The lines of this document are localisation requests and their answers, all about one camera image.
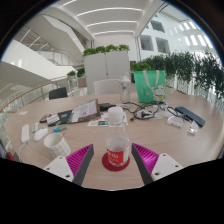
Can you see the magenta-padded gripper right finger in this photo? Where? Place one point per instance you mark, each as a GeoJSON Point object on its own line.
{"type": "Point", "coordinates": [166, 166]}

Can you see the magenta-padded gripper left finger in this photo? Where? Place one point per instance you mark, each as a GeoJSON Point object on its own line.
{"type": "Point", "coordinates": [57, 166]}

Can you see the red-labelled clear water bottle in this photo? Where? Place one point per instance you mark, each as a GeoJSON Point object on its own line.
{"type": "Point", "coordinates": [117, 140]}

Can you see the white computer mouse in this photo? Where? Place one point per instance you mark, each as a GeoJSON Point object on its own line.
{"type": "Point", "coordinates": [40, 134]}

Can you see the small teal item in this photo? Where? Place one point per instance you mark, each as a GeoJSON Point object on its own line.
{"type": "Point", "coordinates": [60, 128]}

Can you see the small white case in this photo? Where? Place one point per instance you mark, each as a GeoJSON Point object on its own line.
{"type": "Point", "coordinates": [36, 127]}

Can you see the white power bank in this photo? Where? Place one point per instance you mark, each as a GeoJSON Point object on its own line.
{"type": "Point", "coordinates": [25, 133]}

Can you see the clear plastic packet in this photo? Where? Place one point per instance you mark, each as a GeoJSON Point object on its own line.
{"type": "Point", "coordinates": [175, 120]}
{"type": "Point", "coordinates": [193, 127]}

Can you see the white card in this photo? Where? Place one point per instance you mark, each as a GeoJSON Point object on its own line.
{"type": "Point", "coordinates": [52, 119]}

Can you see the flat round red coaster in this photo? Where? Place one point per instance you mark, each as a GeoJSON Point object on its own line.
{"type": "Point", "coordinates": [107, 165]}

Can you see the small red-black device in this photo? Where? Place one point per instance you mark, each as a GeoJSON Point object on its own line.
{"type": "Point", "coordinates": [44, 118]}

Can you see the black notebook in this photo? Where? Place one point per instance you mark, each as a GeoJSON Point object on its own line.
{"type": "Point", "coordinates": [64, 116]}

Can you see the colourful sticker sheet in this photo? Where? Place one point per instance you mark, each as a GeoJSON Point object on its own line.
{"type": "Point", "coordinates": [98, 122]}

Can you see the white paper slip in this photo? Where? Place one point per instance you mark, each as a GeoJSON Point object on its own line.
{"type": "Point", "coordinates": [23, 113]}

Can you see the small white charger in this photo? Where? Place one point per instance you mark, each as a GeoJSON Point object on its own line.
{"type": "Point", "coordinates": [124, 106]}

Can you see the black chair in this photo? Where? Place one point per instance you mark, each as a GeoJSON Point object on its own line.
{"type": "Point", "coordinates": [58, 93]}

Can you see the small black box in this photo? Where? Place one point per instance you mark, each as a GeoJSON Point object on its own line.
{"type": "Point", "coordinates": [106, 106]}

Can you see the green tote bag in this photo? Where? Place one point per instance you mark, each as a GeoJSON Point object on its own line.
{"type": "Point", "coordinates": [150, 86]}

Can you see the tall clear white-capped bottle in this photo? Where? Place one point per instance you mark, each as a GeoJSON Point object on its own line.
{"type": "Point", "coordinates": [125, 90]}

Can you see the white chair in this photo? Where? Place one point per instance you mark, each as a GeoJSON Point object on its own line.
{"type": "Point", "coordinates": [106, 86]}

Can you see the glass planters with green plants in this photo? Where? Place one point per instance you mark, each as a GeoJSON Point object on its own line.
{"type": "Point", "coordinates": [76, 73]}

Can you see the row of green hedge plants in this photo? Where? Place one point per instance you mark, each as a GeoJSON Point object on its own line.
{"type": "Point", "coordinates": [186, 66]}

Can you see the white cabinet with plants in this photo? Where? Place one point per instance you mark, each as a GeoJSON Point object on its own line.
{"type": "Point", "coordinates": [106, 68]}

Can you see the ceiling strip lights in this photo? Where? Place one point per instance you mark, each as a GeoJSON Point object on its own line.
{"type": "Point", "coordinates": [111, 22]}

